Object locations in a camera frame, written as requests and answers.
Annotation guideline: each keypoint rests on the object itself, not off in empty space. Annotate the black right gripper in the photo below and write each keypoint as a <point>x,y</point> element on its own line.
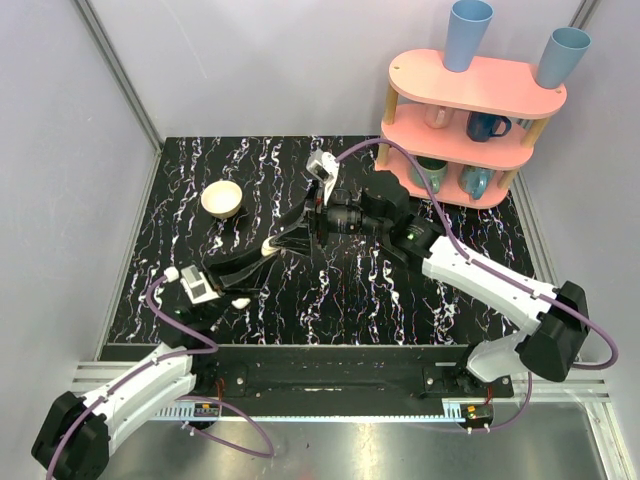
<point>301,245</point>

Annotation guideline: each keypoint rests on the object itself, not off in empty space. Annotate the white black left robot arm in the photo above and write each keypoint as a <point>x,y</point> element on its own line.
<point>81,432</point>

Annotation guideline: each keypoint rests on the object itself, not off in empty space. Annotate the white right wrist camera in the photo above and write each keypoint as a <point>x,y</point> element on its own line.
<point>324,167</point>

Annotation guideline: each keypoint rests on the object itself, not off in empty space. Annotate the pink ceramic mug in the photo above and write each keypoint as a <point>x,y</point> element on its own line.
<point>438,117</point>

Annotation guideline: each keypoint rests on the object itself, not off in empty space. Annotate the aluminium frame rail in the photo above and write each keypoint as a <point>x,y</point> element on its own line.
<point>100,37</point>

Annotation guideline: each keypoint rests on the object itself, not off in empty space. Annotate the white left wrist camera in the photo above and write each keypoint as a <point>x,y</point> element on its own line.
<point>196,286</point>

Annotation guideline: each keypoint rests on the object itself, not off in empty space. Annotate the pink three-tier wooden shelf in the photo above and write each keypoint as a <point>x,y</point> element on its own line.
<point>491,85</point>

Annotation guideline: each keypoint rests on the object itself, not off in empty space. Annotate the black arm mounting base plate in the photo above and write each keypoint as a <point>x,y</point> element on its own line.
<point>432,371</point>

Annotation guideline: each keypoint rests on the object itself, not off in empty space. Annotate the light blue plastic cup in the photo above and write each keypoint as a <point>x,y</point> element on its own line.
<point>564,50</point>
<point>468,23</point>

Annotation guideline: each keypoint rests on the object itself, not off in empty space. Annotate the teal ceramic mug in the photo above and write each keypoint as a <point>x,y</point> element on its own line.
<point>435,170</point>

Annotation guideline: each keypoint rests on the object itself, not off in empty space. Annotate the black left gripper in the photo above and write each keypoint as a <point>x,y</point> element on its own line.
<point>215,279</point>

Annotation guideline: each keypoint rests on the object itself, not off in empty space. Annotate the light blue ceramic mug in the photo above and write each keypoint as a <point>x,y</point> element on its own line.
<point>475,181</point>

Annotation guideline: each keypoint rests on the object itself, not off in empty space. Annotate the white earbud case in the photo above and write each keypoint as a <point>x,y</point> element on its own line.
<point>241,303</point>
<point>268,249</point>

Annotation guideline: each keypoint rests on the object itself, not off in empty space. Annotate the dark blue ceramic mug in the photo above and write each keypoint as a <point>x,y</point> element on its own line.
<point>481,126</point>

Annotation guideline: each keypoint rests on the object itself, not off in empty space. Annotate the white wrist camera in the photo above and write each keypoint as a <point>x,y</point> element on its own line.
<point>324,167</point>
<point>196,286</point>

